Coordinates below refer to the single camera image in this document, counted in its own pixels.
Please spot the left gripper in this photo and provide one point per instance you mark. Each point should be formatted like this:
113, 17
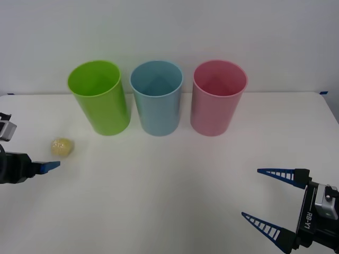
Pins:
14, 168

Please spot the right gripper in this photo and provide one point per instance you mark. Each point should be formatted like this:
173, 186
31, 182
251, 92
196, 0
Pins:
307, 219

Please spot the pale yellow ball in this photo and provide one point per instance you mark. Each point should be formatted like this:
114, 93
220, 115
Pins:
62, 148

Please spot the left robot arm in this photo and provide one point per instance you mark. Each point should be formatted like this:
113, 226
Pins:
6, 129

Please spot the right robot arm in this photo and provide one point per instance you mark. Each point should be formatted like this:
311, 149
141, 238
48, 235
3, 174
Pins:
327, 201

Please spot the green plastic bin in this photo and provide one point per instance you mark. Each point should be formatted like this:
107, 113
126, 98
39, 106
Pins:
106, 113

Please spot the pink plastic bin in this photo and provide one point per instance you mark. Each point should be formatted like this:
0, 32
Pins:
212, 113

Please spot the pale blue plastic bin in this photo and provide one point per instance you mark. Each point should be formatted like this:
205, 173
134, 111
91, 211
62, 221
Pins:
159, 113

